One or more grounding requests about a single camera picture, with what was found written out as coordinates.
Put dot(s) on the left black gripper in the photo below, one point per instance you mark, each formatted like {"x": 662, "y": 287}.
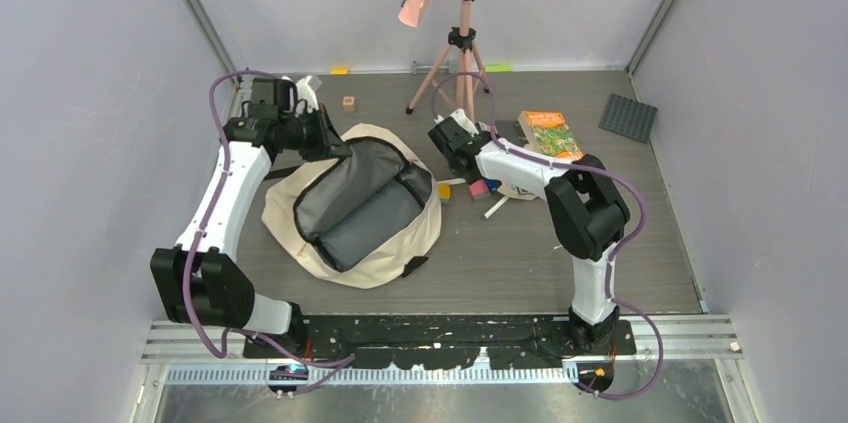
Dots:
{"x": 328, "y": 145}

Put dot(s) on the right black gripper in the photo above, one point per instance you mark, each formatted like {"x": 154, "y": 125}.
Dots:
{"x": 476, "y": 134}

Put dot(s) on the white patterned book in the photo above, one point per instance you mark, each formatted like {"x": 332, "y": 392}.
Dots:
{"x": 514, "y": 192}

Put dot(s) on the beige canvas backpack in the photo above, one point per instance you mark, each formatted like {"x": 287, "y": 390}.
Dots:
{"x": 361, "y": 221}

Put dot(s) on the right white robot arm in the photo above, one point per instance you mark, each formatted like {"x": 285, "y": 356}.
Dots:
{"x": 587, "y": 211}

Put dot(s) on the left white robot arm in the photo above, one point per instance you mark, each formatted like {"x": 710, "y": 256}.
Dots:
{"x": 197, "y": 279}

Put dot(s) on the yellow capped white marker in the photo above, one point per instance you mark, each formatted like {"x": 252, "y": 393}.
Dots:
{"x": 453, "y": 181}

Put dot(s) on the yellow orange eraser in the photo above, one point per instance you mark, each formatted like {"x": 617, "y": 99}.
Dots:
{"x": 444, "y": 192}

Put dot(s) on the pink eraser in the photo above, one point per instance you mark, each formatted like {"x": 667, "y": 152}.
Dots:
{"x": 478, "y": 190}

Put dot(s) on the blue small eraser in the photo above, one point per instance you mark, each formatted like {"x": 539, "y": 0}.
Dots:
{"x": 492, "y": 185}

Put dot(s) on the small wooden cube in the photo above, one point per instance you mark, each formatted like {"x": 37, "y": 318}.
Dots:
{"x": 349, "y": 103}

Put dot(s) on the black hardcover book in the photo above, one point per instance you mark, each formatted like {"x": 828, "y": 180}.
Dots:
{"x": 512, "y": 131}

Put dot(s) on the blue capped white marker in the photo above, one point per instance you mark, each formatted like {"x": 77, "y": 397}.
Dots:
{"x": 495, "y": 207}

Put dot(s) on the green tape piece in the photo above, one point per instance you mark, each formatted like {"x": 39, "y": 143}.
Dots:
{"x": 498, "y": 68}

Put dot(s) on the orange green paperback book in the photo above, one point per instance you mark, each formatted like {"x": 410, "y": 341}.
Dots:
{"x": 549, "y": 134}

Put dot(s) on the pink tripod stand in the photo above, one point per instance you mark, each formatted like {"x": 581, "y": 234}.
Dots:
{"x": 471, "y": 69}

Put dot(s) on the dark grey studded plate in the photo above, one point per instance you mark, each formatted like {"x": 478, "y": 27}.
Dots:
{"x": 628, "y": 118}

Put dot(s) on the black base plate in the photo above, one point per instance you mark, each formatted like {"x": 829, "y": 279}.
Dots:
{"x": 441, "y": 342}

